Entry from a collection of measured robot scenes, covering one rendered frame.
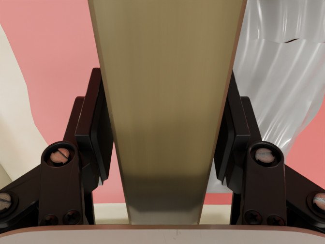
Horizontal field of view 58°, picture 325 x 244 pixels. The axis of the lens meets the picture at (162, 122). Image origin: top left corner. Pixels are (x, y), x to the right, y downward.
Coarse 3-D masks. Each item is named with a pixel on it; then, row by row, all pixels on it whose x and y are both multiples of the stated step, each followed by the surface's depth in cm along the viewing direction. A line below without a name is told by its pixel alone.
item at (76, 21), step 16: (0, 0) 16; (16, 0) 16; (32, 0) 16; (48, 0) 16; (64, 0) 16; (80, 0) 16; (0, 16) 16; (16, 16) 16; (32, 16) 16; (48, 16) 16; (64, 16) 16; (80, 16) 16; (16, 32) 17; (32, 32) 17; (48, 32) 17; (64, 32) 17; (80, 32) 17
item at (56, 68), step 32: (32, 64) 19; (64, 64) 19; (96, 64) 19; (32, 96) 20; (64, 96) 20; (64, 128) 23; (320, 128) 23; (288, 160) 26; (320, 160) 26; (96, 192) 30
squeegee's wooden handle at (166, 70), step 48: (96, 0) 5; (144, 0) 5; (192, 0) 5; (240, 0) 5; (144, 48) 6; (192, 48) 6; (144, 96) 6; (192, 96) 6; (144, 144) 8; (192, 144) 8; (144, 192) 9; (192, 192) 9
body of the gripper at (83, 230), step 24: (0, 240) 7; (24, 240) 7; (48, 240) 7; (72, 240) 7; (96, 240) 7; (120, 240) 7; (144, 240) 7; (168, 240) 7; (192, 240) 7; (216, 240) 7; (240, 240) 7; (264, 240) 7; (288, 240) 7; (312, 240) 7
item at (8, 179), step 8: (0, 168) 26; (0, 176) 26; (8, 176) 28; (0, 184) 26; (96, 224) 36; (104, 224) 36; (112, 224) 36; (120, 224) 36; (128, 224) 36; (200, 224) 36; (208, 224) 36; (216, 224) 36; (224, 224) 36
